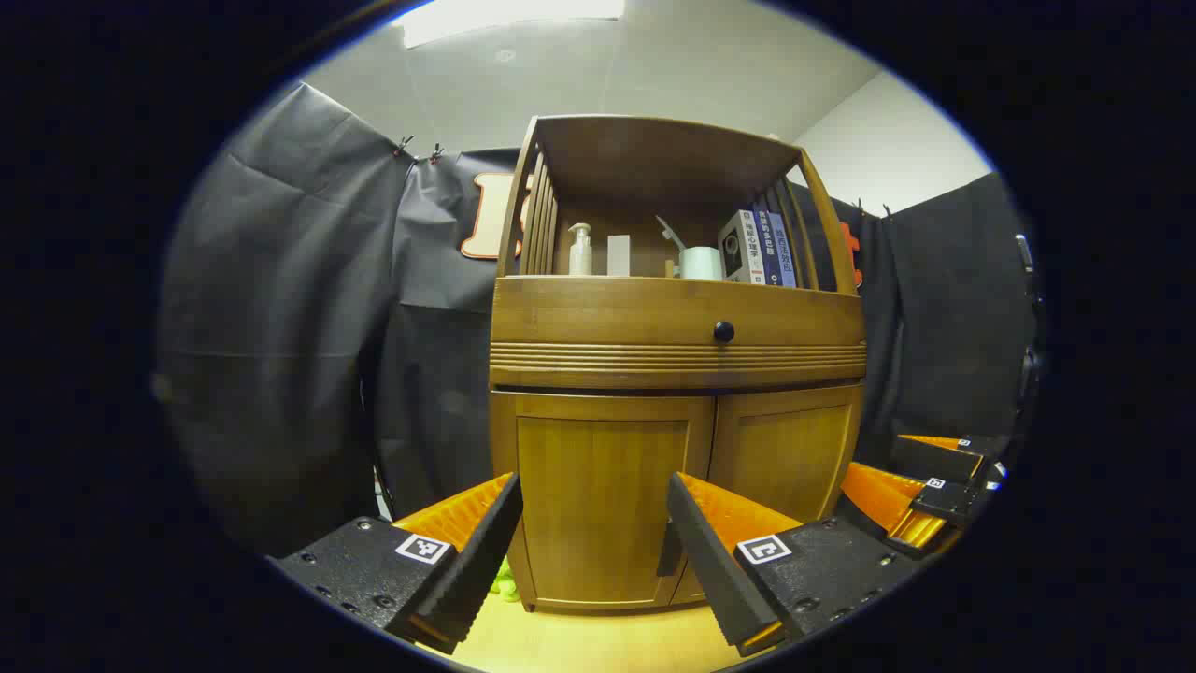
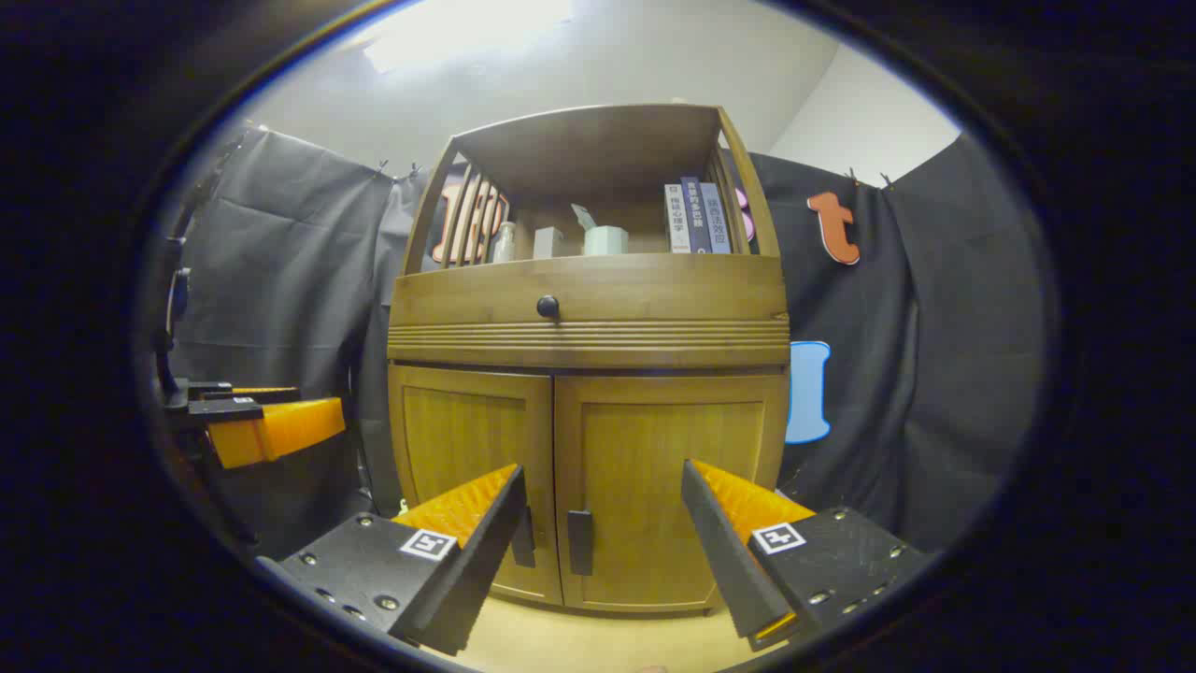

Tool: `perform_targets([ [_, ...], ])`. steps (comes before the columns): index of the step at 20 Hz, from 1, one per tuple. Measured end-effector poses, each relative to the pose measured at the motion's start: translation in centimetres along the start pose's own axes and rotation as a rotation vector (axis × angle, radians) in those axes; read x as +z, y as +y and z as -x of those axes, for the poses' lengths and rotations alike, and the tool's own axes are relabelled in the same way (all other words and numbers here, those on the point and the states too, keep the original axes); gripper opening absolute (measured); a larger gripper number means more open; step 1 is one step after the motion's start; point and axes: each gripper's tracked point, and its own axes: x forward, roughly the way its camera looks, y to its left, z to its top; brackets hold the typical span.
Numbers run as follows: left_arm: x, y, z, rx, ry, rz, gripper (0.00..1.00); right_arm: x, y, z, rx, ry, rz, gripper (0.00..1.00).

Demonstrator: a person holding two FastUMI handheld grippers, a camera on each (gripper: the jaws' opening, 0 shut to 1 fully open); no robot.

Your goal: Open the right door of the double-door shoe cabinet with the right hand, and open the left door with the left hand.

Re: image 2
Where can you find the small grey box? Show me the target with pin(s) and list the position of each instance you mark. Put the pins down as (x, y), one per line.
(548, 243)

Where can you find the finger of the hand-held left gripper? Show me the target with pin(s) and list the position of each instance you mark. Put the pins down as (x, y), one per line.
(266, 394)
(280, 430)

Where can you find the small pale bottle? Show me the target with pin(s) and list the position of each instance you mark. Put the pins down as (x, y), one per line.
(505, 241)

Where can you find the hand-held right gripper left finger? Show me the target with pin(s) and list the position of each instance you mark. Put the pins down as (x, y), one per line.
(486, 551)

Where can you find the pale green tube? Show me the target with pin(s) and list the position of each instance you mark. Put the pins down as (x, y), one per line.
(582, 217)

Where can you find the white book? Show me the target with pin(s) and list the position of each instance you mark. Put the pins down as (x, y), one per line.
(676, 218)

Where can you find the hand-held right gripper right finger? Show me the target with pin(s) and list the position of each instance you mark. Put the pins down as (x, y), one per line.
(724, 551)

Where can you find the dark blue book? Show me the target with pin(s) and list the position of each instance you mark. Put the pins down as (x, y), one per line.
(695, 215)

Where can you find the wooden double-door shoe cabinet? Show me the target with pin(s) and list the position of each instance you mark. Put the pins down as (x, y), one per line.
(598, 140)

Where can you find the grooved wooden drawer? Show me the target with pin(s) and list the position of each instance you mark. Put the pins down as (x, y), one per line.
(654, 290)

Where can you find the black round drawer knob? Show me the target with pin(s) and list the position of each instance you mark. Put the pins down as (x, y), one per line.
(548, 306)

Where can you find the white round cup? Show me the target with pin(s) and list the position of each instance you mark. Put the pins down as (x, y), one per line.
(605, 240)

